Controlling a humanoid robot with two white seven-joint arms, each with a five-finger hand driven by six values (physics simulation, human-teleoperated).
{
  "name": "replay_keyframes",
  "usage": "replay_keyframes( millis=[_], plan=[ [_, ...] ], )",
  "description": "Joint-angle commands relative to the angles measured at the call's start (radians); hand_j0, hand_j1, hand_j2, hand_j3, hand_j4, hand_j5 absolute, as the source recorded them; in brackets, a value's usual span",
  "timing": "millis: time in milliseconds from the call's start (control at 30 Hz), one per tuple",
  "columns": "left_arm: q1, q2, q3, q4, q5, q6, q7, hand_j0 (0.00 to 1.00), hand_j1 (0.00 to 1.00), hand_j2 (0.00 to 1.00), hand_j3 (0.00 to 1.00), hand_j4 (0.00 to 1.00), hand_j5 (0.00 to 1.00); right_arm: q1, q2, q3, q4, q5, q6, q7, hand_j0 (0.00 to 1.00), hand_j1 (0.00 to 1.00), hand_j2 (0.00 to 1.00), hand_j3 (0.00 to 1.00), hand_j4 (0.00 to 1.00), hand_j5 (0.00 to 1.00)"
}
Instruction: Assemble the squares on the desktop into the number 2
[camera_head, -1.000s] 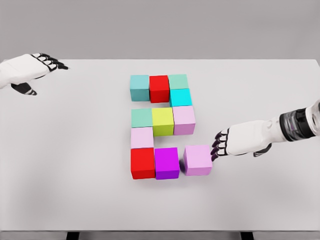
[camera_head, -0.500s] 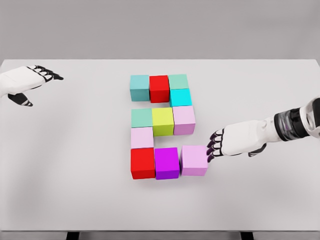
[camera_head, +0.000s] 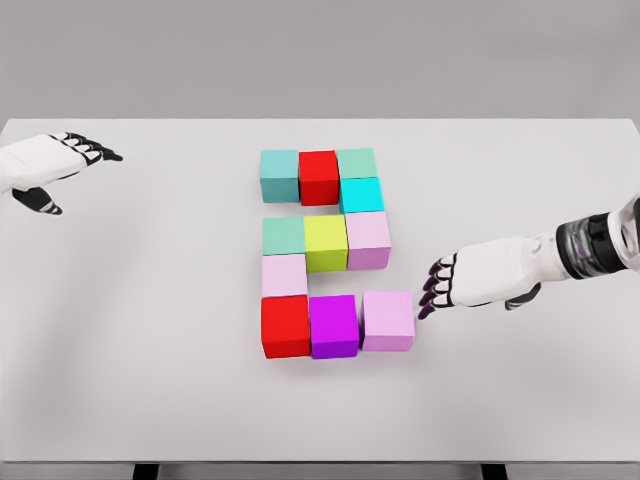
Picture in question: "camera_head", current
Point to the green cube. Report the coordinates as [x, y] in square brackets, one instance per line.
[283, 235]
[357, 162]

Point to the pink cube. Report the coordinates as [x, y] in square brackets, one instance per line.
[388, 320]
[283, 275]
[368, 240]

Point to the purple cube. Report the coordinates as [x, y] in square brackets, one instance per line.
[334, 325]

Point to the yellow-green cube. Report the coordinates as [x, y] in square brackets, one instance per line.
[325, 242]

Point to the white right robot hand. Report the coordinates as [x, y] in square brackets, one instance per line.
[482, 272]

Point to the red cube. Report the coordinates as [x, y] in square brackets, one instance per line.
[318, 177]
[285, 325]

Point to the cyan cube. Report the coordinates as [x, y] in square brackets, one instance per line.
[361, 195]

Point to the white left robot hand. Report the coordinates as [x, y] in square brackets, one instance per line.
[37, 160]

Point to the teal cube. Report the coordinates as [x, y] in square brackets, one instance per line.
[278, 175]

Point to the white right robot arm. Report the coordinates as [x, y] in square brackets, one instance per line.
[590, 247]

